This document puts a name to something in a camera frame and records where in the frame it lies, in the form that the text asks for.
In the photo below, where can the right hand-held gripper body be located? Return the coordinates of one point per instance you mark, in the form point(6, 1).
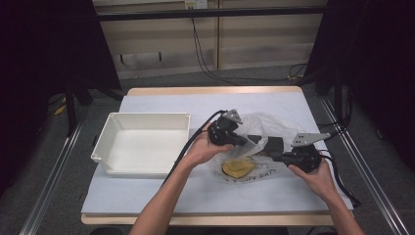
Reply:
point(306, 158)

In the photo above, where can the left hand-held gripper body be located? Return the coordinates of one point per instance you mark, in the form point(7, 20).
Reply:
point(223, 132)

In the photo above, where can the black device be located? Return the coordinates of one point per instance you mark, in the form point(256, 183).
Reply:
point(275, 146)

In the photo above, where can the clear plastic bag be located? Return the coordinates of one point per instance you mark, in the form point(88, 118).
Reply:
point(264, 125)

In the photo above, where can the person's right hand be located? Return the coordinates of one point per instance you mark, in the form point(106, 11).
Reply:
point(318, 181)

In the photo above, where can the person's left hand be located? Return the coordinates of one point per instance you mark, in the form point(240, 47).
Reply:
point(202, 150)

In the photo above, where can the yellow round item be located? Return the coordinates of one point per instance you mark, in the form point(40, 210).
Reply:
point(238, 167)

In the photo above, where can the white paper sheet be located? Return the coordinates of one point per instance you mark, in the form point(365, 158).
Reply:
point(228, 104)

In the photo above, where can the wooden table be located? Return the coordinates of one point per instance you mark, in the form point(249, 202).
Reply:
point(212, 89)

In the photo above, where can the white plastic box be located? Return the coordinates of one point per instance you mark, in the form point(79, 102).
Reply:
point(147, 143)

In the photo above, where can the light wooden cabinet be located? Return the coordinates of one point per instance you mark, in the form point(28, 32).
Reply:
point(261, 42)

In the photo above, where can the black curtain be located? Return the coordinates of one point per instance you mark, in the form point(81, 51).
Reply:
point(375, 65)
point(39, 49)

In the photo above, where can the black horizontal bar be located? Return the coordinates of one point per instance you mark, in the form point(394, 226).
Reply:
point(212, 13)

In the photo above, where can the black stand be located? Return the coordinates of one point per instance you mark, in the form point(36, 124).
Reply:
point(70, 111)

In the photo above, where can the metal floor rail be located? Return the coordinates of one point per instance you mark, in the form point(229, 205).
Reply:
point(368, 169)
point(54, 176)

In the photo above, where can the white wall socket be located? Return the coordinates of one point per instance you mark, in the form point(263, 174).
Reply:
point(195, 4)

